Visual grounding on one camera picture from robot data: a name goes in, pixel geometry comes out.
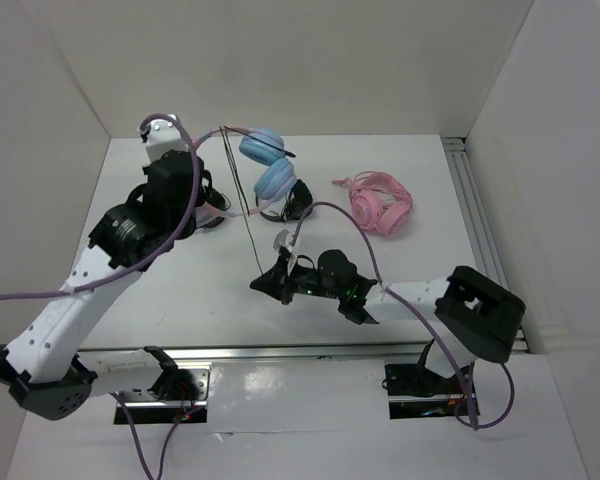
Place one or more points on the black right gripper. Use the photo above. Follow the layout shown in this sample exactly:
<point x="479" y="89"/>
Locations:
<point x="274" y="283"/>

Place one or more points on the black headphones middle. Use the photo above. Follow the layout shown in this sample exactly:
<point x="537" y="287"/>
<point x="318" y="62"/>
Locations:
<point x="297" y="201"/>

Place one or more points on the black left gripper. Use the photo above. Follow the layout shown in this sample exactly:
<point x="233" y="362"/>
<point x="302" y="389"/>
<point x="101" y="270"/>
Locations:
<point x="144" y="170"/>

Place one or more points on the pink gaming headset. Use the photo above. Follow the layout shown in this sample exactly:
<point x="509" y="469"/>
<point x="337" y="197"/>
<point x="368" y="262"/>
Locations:
<point x="379" y="203"/>

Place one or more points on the blue pink cat-ear headphones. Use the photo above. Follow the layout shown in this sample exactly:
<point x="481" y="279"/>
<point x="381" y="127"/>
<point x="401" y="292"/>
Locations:
<point x="266" y="148"/>

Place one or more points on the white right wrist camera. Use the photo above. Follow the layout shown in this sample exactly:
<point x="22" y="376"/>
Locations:
<point x="283" y="243"/>

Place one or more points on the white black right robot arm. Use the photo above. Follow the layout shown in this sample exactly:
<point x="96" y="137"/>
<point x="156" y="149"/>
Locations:
<point x="474" y="317"/>

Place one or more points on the black headphones far left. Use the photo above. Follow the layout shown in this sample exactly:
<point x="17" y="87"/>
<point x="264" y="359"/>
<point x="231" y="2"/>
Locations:
<point x="209" y="200"/>

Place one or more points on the white front cover panel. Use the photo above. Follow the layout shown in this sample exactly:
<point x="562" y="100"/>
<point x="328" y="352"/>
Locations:
<point x="304" y="396"/>

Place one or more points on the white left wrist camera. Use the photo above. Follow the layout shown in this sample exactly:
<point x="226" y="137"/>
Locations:
<point x="160" y="136"/>

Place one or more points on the black headphones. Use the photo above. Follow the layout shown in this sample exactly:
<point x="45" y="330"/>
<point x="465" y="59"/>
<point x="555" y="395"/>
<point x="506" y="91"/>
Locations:
<point x="209" y="200"/>
<point x="297" y="201"/>

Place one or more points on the aluminium rail front edge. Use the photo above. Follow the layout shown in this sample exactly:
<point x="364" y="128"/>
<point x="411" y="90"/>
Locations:
<point x="273" y="353"/>

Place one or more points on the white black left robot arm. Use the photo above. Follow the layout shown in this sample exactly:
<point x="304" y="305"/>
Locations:
<point x="42" y="368"/>

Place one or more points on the aluminium rail right side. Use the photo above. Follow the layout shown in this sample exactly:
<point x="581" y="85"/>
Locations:
<point x="473" y="211"/>

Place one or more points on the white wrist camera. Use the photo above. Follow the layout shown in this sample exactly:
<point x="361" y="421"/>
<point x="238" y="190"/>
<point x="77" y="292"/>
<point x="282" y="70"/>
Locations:
<point x="283" y="243"/>
<point x="160" y="136"/>

